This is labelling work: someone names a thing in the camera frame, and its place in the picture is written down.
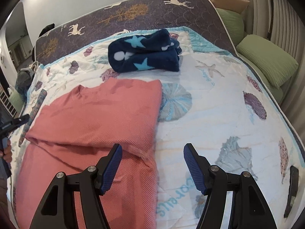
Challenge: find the grey bag beside bed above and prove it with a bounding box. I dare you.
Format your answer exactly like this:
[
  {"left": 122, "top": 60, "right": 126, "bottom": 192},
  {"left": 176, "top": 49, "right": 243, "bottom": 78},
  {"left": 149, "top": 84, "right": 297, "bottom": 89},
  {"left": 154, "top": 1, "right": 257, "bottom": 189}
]
[{"left": 15, "top": 61, "right": 39, "bottom": 97}]

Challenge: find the pink knit sweater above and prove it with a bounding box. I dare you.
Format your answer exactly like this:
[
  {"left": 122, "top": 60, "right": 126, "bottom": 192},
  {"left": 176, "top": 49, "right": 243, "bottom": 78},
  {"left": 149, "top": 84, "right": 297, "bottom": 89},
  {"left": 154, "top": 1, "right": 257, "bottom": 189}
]
[{"left": 15, "top": 78, "right": 162, "bottom": 228}]

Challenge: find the person's left hand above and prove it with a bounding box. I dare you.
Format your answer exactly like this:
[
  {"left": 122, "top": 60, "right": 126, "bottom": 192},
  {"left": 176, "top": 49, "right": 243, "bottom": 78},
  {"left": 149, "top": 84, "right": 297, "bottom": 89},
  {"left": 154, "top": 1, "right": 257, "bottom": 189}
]
[{"left": 1, "top": 139, "right": 12, "bottom": 163}]

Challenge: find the navy star fleece garment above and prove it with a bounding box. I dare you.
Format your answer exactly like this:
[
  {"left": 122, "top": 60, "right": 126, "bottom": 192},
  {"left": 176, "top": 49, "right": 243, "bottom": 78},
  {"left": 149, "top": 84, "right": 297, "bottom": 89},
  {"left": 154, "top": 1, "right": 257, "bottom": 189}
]
[{"left": 108, "top": 29, "right": 182, "bottom": 73}]

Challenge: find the green pillow near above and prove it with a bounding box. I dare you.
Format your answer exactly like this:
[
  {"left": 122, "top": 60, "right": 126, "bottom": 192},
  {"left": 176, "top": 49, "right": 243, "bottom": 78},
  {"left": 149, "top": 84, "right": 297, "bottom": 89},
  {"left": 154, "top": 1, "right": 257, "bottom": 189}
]
[{"left": 236, "top": 35, "right": 299, "bottom": 88}]

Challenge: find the green pillow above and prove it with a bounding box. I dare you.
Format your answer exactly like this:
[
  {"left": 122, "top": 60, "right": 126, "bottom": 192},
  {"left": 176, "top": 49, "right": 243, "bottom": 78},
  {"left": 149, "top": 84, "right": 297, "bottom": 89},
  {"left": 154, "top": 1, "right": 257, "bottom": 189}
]
[
  {"left": 236, "top": 35, "right": 299, "bottom": 88},
  {"left": 216, "top": 8, "right": 245, "bottom": 46}
]

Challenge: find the green pillow far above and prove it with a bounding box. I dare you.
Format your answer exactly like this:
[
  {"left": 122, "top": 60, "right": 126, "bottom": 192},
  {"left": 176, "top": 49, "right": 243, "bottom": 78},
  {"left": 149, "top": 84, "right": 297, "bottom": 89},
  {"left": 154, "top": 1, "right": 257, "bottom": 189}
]
[{"left": 216, "top": 8, "right": 245, "bottom": 46}]

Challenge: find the tan pillow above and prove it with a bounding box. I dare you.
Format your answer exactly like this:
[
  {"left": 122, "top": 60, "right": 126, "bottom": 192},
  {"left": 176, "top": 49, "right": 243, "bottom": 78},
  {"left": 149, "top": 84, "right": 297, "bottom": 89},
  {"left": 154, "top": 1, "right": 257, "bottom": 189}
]
[{"left": 211, "top": 0, "right": 250, "bottom": 14}]

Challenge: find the white curtain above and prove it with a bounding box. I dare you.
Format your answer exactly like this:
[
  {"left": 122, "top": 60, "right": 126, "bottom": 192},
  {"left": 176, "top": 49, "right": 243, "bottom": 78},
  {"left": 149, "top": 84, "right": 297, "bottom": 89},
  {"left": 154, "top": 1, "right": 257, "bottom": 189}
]
[{"left": 234, "top": 0, "right": 305, "bottom": 115}]

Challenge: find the white seashell print quilt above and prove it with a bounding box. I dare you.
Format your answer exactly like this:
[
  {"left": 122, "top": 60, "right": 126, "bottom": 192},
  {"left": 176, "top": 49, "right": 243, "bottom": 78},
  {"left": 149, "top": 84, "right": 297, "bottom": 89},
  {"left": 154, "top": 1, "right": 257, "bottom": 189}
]
[{"left": 11, "top": 27, "right": 304, "bottom": 228}]

